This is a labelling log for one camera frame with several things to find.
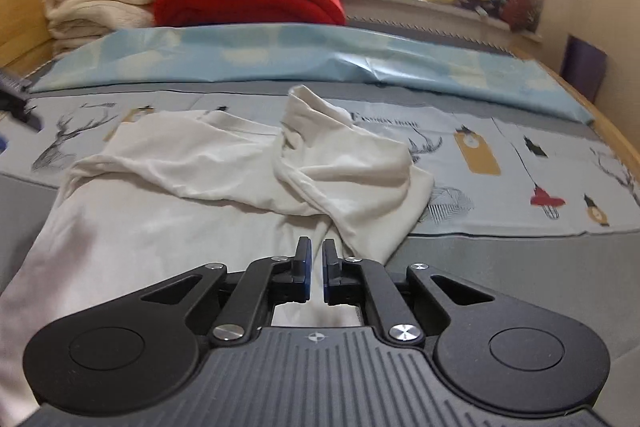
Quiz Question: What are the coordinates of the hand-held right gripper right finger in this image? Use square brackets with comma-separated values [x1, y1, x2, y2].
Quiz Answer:
[322, 237, 507, 348]

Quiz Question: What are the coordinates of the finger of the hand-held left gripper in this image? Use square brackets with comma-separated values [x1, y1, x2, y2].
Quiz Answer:
[0, 92, 45, 132]

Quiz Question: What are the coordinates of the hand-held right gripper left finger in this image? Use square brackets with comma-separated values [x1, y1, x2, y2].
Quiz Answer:
[132, 236, 314, 349]

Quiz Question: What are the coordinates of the white garment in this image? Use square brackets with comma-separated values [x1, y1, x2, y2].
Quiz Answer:
[0, 84, 435, 408]

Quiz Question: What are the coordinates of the cream folded blanket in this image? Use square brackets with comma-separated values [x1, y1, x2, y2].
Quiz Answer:
[44, 0, 176, 54]

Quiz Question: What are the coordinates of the light blue folded sheet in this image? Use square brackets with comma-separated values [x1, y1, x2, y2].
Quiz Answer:
[31, 25, 596, 125]

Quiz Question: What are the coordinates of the purple board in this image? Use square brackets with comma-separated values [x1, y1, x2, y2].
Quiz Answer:
[560, 34, 609, 104]

